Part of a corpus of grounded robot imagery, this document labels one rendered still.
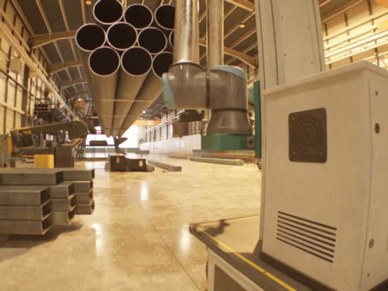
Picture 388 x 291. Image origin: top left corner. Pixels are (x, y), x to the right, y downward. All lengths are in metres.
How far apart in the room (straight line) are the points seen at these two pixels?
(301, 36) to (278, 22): 0.13
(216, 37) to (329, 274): 1.10
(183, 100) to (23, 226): 1.37
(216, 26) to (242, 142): 0.63
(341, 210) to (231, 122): 0.52
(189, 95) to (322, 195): 0.60
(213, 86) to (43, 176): 1.48
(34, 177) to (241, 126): 1.58
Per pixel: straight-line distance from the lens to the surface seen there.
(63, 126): 8.34
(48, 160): 6.20
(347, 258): 0.60
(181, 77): 0.97
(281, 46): 1.02
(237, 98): 0.95
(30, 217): 1.82
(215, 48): 1.29
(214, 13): 1.31
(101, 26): 1.39
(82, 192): 2.24
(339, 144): 0.57
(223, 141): 0.90
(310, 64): 1.12
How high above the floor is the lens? 0.66
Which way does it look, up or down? 1 degrees down
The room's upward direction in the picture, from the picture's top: straight up
